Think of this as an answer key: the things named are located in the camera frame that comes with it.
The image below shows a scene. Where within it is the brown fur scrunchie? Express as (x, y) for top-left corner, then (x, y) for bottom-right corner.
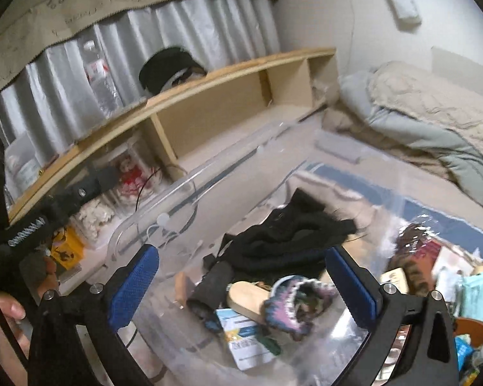
(394, 225), (439, 298)

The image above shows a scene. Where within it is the brown leather card holder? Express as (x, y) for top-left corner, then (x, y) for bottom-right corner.
(453, 317), (483, 346)

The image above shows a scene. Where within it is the clear plastic storage bin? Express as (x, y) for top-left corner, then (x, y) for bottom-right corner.
(110, 118), (459, 386)

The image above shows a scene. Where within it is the purple crochet scrunchie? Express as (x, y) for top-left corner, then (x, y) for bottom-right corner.
(263, 275), (339, 340)

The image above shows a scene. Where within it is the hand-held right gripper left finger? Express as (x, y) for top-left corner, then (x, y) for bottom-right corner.
(27, 243), (159, 386)

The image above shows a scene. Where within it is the wooden shelf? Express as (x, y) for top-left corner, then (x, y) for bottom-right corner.
(8, 48), (339, 226)

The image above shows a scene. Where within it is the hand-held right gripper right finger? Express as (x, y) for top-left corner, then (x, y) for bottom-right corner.
(325, 245), (455, 386)

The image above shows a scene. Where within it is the red and white doll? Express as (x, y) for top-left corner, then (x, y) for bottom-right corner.
(115, 157), (162, 206)

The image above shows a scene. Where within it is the beige curtain valance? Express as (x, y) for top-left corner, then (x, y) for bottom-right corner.
(0, 0), (282, 109)

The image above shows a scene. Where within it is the beige fleece blanket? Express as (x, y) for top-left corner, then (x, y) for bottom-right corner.
(322, 105), (459, 186)

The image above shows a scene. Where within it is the yellow box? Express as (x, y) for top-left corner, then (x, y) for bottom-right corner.
(50, 231), (85, 270)

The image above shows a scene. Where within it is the dark red box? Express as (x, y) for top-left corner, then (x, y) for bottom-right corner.
(408, 239), (443, 274)

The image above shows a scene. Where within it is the clear plastic water bottle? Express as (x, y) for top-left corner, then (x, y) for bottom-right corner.
(82, 40), (119, 115)

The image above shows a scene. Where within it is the black cylinder roll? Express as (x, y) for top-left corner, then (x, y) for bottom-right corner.
(186, 261), (231, 318)

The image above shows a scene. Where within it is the person's left hand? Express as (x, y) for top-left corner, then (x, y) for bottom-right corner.
(0, 245), (61, 356)

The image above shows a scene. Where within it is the grey curtain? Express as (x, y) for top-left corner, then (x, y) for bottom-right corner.
(0, 0), (282, 194)

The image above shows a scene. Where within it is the white jar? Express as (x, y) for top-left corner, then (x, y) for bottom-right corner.
(4, 134), (43, 198)

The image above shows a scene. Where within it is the black cloth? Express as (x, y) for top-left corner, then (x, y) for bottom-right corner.
(203, 188), (358, 274)

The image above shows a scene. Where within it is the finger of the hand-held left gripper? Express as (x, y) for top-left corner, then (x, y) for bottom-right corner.
(44, 167), (119, 220)

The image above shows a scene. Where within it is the white headboard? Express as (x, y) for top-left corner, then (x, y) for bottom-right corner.
(431, 46), (483, 77)

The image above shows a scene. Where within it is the teal mask packet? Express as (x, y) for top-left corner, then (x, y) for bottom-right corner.
(453, 265), (483, 324)

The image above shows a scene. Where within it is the clear container of cotton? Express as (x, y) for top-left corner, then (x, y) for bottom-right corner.
(70, 197), (117, 246)

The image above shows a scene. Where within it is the white and blue packet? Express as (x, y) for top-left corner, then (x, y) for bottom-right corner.
(215, 308), (282, 371)

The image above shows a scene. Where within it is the grey duvet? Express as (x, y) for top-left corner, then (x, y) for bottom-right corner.
(338, 70), (483, 214)

